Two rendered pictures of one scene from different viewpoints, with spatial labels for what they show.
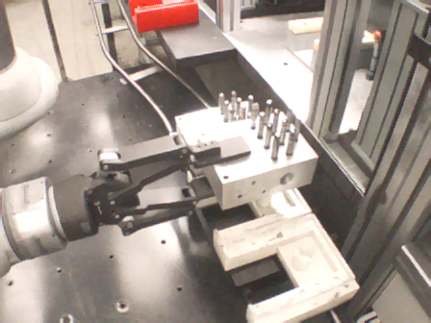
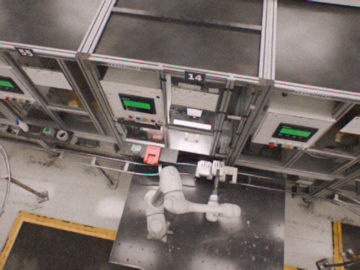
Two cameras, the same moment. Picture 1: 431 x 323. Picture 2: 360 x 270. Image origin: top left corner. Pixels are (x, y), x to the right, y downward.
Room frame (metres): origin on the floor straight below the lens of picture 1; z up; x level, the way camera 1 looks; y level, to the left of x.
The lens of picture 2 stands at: (0.21, 0.82, 3.24)
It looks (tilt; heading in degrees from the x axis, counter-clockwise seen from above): 63 degrees down; 301
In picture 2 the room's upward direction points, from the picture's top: straight up
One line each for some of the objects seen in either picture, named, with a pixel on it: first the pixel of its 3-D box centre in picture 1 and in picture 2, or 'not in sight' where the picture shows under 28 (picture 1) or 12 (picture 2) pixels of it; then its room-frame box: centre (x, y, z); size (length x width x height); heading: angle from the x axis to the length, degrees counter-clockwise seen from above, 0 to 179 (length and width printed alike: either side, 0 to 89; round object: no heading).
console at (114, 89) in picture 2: not in sight; (139, 92); (1.08, -0.03, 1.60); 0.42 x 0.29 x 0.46; 21
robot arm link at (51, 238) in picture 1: (39, 217); (213, 198); (0.24, 0.21, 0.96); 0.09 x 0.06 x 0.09; 21
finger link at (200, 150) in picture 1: (197, 145); not in sight; (0.31, 0.02, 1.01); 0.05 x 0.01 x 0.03; 111
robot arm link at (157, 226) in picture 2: not in sight; (157, 226); (0.55, 0.64, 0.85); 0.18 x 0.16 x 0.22; 133
